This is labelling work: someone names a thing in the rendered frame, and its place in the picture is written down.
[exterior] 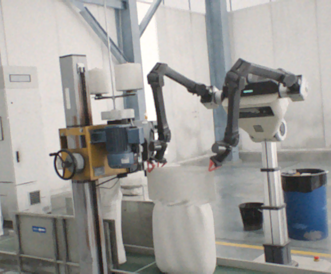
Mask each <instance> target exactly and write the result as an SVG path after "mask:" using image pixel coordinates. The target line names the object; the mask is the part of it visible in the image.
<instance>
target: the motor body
mask: <svg viewBox="0 0 331 274"><path fill-rule="evenodd" d="M130 126H131V125H130V124H118V125H109V126H105V127H104V128H105V129H104V132H105V139H106V150H107V152H109V154H107V160H108V166H109V167H110V168H112V169H121V168H129V167H132V166H133V164H134V153H133V152H131V147H132V144H128V142H127V133H126V131H127V130H128V129H130Z"/></svg>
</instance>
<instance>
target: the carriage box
mask: <svg viewBox="0 0 331 274"><path fill-rule="evenodd" d="M109 125H114V124H94V125H93V126H85V127H81V128H59V129H58V130H59V141H60V150H61V149H67V150H69V151H70V152H71V153H72V154H73V153H75V154H80V155H81V156H82V158H83V161H84V166H83V169H82V170H81V171H79V172H76V173H75V175H74V176H73V178H72V180H95V179H100V178H104V177H107V176H111V175H116V174H122V173H126V172H128V168H121V169H112V168H110V167H109V166H108V160H107V154H109V152H107V150H106V143H99V144H91V137H90V130H93V129H99V128H104V127H105V126H109ZM104 129H105V128H104ZM73 135H85V138H86V148H69V149H68V144H67V136H73ZM68 155H69V154H68V153H66V152H61V153H60V156H61V158H62V159H63V160H64V161H65V158H67V156H68ZM99 167H104V172H105V174H104V175H98V176H95V170H94V168H99ZM71 174H72V172H70V171H68V170H67V168H66V169H65V173H64V177H70V176H71Z"/></svg>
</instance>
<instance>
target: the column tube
mask: <svg viewBox="0 0 331 274"><path fill-rule="evenodd" d="M77 63H84V67H86V72H85V73H84V74H85V81H86V91H87V103H88V114H89V120H90V122H89V123H90V125H91V126H93V119H92V107H91V97H90V85H89V79H88V68H87V57H83V56H69V57H64V58H59V67H60V78H61V84H62V95H63V105H64V117H65V122H66V128H81V127H85V126H86V121H85V114H84V113H85V111H84V103H83V102H84V101H83V90H82V79H81V74H78V72H77V66H76V64H77ZM66 88H68V89H69V96H70V106H71V108H68V109H67V103H66V92H65V89H66ZM67 144H68V149H69V148H86V138H85V135H73V136H67ZM71 182H72V194H73V199H74V210H75V226H76V238H77V243H78V255H79V265H80V274H100V266H99V255H98V244H97V238H96V221H95V220H96V218H95V208H94V197H93V191H92V181H91V180H72V179H71ZM97 188H98V189H96V193H97V199H98V210H99V211H98V216H99V227H100V238H101V239H100V240H101V246H102V257H103V267H104V274H108V272H107V260H106V250H105V243H104V232H103V221H102V210H101V203H100V187H99V186H97Z"/></svg>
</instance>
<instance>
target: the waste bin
mask: <svg viewBox="0 0 331 274"><path fill-rule="evenodd" d="M298 172H299V173H300V175H295V174H296V173H298ZM327 173H328V170H326V169H323V168H297V169H291V170H285V171H281V172H280V179H281V188H282V195H283V201H284V203H285V206H286V207H285V218H286V230H287V233H288V236H289V237H290V238H291V239H295V240H305V241H310V240H320V239H326V238H327V237H328V236H329V224H328V211H327V197H326V186H327ZM302 174H311V175H302Z"/></svg>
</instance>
